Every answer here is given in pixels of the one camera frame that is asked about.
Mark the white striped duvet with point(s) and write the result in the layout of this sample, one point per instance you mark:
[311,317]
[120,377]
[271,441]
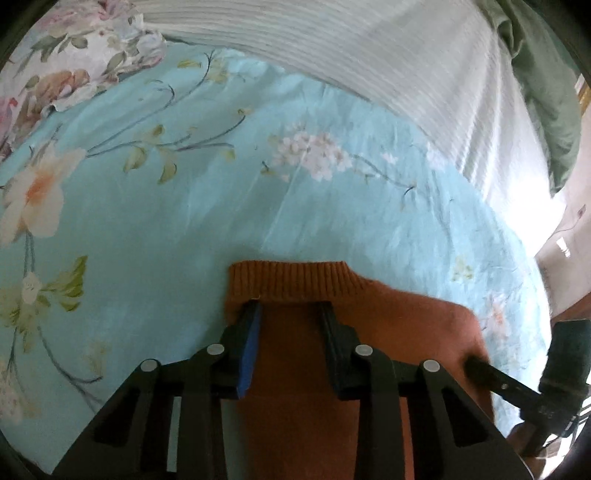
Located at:
[392,60]

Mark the pink floral pillow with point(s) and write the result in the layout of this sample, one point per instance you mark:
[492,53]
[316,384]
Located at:
[69,60]

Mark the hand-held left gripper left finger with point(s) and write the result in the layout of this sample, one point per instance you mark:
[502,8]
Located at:
[249,350]

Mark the green pillow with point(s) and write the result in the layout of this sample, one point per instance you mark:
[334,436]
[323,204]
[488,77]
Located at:
[545,83]

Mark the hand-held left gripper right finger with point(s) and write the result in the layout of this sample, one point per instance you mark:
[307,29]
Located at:
[334,350]

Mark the rust orange knit sweater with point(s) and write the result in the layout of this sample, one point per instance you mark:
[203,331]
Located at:
[295,434]

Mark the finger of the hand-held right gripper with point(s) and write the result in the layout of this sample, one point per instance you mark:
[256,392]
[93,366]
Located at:
[503,381]

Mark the light blue floral bedsheet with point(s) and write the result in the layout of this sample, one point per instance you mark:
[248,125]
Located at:
[184,207]

